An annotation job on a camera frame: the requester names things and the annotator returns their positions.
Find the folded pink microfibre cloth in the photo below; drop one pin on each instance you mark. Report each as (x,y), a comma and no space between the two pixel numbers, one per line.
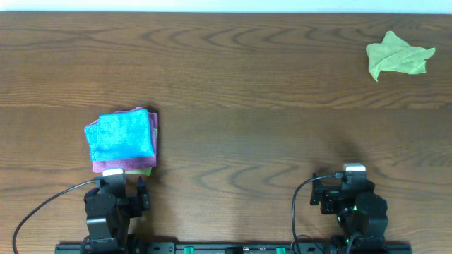
(99,167)

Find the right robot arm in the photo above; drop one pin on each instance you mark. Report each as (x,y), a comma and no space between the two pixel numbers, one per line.
(360,213)

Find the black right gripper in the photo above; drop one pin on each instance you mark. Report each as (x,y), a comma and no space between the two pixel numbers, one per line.
(330,194)

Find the folded blue microfibre cloth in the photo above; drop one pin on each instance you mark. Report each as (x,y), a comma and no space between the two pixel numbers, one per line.
(124,135)

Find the folded green cloth under stack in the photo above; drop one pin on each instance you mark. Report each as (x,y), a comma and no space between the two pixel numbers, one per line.
(144,165)

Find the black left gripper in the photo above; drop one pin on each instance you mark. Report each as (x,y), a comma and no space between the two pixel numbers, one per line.
(131,203)

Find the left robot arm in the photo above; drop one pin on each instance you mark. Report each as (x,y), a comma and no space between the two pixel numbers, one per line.
(109,211)

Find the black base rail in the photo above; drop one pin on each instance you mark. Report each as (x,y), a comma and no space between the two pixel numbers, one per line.
(223,248)

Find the green microfibre cloth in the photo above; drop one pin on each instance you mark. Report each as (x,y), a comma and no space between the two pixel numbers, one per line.
(393,54)

